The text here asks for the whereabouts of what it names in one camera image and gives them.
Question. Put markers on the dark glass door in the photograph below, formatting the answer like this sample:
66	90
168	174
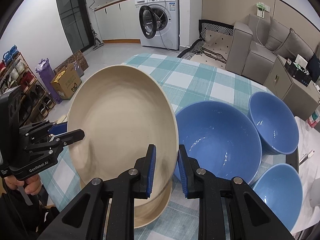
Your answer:
72	17

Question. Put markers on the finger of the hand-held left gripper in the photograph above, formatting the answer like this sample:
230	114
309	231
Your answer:
58	128
75	135

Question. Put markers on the white washing machine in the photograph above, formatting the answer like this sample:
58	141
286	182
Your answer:
170	30

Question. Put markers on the plastic water bottle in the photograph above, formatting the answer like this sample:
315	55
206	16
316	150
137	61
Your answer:
313	120

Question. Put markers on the purple bag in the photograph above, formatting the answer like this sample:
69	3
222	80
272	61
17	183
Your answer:
46	77

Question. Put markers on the person's left hand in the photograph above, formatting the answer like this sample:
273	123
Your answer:
32	187

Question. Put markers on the white marble table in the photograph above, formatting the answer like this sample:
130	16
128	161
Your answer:
310	175

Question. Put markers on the large blue bowl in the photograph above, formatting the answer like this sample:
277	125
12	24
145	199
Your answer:
220	135

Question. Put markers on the white pen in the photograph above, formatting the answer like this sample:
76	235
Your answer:
306	157

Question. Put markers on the beige side cabinet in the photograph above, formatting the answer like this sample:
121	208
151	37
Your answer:
282	80

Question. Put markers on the teal checkered tablecloth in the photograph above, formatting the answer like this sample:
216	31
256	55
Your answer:
190	80

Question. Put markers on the black bag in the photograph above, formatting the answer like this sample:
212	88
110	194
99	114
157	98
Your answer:
314	67

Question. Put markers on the wall socket with green charger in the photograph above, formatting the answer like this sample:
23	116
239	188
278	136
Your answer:
262	8

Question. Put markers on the small blue bowl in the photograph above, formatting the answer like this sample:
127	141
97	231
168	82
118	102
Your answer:
277	192
272	122

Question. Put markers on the white counter cabinet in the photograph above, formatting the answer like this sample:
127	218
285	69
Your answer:
115	22

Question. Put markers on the black striped rug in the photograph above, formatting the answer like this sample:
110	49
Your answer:
215	26

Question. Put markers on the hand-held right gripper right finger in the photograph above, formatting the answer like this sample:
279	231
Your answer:
182	175

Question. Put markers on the beige diamond mat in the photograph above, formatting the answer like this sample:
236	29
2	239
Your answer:
217	45

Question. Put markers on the shoe rack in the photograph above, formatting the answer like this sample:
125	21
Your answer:
25	80

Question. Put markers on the black electronic device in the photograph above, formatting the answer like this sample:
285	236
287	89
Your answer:
296	73

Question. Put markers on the cardboard box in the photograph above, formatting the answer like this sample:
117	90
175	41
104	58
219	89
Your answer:
70	85

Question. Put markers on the beige plate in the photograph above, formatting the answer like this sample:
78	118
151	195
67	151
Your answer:
155	212
120	120

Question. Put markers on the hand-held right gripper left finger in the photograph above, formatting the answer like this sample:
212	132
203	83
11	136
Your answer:
151	172

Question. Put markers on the grey sofa cushion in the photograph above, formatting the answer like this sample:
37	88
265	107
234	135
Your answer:
277	33
296	46

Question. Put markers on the white box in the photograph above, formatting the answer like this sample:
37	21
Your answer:
301	60

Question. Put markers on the grey sofa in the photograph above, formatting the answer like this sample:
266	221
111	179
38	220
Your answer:
257	55

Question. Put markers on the brown patterned bag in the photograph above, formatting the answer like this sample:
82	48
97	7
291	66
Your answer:
77	58

